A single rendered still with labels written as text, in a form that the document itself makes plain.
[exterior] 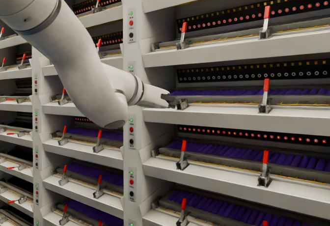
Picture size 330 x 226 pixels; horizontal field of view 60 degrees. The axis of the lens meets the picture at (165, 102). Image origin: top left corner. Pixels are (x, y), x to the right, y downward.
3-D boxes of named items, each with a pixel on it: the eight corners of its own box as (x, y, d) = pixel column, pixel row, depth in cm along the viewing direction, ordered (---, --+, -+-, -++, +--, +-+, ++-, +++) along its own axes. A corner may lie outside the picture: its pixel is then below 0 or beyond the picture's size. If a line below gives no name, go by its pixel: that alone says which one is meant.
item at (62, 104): (125, 120, 107) (117, 84, 104) (43, 113, 146) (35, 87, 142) (159, 102, 122) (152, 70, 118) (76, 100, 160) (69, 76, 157)
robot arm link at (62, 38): (67, 54, 38) (139, 124, 66) (54, -25, 45) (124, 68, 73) (8, 78, 39) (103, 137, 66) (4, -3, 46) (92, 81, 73)
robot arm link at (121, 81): (140, 97, 68) (131, 66, 72) (95, 84, 58) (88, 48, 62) (116, 113, 72) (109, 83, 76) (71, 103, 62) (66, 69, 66)
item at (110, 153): (125, 170, 108) (117, 137, 104) (44, 151, 146) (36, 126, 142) (159, 147, 123) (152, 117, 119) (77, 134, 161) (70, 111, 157)
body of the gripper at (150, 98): (114, 104, 76) (142, 111, 85) (142, 104, 70) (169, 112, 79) (118, 76, 78) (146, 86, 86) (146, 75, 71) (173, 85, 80)
